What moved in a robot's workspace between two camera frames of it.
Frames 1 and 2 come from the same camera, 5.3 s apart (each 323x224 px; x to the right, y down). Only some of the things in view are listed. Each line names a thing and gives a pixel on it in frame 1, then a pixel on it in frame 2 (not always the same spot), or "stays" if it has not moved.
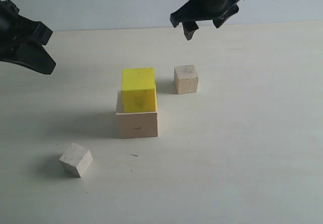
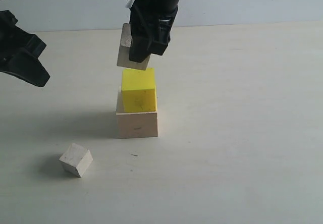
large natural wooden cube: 135,124 stays
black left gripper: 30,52 to 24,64
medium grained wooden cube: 186,79 to 123,60
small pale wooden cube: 75,160 stays
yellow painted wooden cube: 139,90 stays
